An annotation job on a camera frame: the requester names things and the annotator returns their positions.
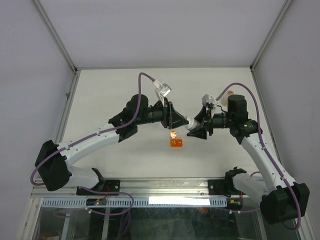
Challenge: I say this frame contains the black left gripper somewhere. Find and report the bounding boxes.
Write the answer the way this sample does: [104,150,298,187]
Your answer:
[136,99,190,131]

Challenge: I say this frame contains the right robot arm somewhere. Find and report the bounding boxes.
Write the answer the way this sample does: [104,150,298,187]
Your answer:
[187,94,310,225]

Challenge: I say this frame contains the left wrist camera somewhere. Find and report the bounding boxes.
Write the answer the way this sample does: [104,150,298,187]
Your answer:
[153,80,172,101]

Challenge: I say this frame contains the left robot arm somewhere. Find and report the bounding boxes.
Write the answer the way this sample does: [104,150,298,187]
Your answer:
[35,94,189,195]

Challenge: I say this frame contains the orange pill organizer box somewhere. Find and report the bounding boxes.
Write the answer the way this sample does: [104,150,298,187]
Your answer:
[170,131,183,148]

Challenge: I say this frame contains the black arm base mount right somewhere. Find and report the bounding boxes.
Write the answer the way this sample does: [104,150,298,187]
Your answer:
[207,178,247,198]

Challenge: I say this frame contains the white cap pill bottle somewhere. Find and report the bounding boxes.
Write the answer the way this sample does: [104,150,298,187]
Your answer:
[185,117,200,131]

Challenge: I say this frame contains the aluminium frame rail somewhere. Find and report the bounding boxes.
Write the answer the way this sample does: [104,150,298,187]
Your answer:
[31,176,301,199]

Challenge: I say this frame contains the grey slotted cable duct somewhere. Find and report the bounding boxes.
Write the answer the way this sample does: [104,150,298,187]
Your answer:
[41,196,227,209]

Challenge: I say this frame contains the clear bottle orange pills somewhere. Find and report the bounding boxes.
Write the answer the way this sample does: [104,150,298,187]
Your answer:
[220,90,235,107]

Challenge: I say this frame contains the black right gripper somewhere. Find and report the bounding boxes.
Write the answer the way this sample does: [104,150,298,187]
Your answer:
[186,105,234,140]

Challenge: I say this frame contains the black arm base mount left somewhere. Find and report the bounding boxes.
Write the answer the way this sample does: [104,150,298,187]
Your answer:
[76,179,121,196]

